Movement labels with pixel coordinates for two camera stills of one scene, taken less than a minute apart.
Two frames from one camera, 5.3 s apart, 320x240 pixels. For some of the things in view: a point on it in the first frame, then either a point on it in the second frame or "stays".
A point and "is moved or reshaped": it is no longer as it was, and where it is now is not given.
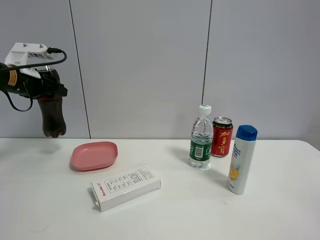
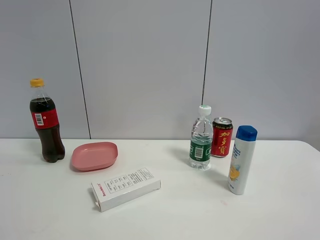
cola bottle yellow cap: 51,112 is moved or reshaped
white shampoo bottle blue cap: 242,158 stays
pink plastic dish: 94,155 stays
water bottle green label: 201,139 stays
